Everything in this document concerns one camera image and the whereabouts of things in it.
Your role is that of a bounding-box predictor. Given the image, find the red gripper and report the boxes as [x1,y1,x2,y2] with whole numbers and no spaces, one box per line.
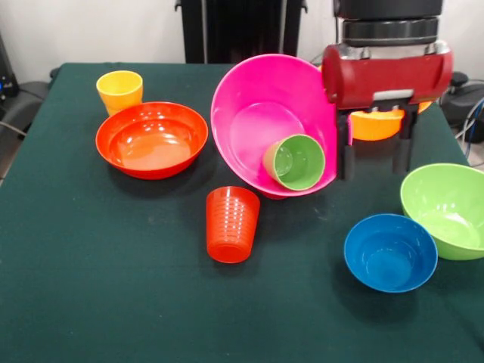
[321,44,455,181]

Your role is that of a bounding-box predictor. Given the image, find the large orange bowl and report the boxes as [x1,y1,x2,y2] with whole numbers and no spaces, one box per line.
[350,101,433,141]

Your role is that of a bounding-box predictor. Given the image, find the green cup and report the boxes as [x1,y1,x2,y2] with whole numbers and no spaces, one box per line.
[262,134,327,191]

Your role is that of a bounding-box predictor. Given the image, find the light green bowl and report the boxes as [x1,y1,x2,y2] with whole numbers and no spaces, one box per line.
[399,163,484,261]

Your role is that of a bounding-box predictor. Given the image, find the small dark blue bowl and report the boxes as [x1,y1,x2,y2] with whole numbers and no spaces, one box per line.
[343,213,439,294]

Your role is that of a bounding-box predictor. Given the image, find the large pink bowl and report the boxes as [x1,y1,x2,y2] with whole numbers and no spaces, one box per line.
[210,53,340,200]

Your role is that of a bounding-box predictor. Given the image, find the orange-red ribbed cup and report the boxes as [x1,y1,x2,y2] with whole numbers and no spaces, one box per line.
[206,185,261,265]

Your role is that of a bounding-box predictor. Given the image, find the dark green tablecloth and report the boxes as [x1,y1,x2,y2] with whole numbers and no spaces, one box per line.
[0,62,484,363]

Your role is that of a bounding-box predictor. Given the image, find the red shallow bowl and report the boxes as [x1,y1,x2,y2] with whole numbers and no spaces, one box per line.
[95,101,209,181]

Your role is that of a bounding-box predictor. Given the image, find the yellow cup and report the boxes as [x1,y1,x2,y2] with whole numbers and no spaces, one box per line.
[95,70,144,116]

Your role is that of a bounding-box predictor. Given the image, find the black equipment box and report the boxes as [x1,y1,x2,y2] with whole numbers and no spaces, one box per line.
[0,32,20,110]

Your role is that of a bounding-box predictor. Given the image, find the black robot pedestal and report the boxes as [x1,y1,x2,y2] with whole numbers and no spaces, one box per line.
[175,0,309,64]

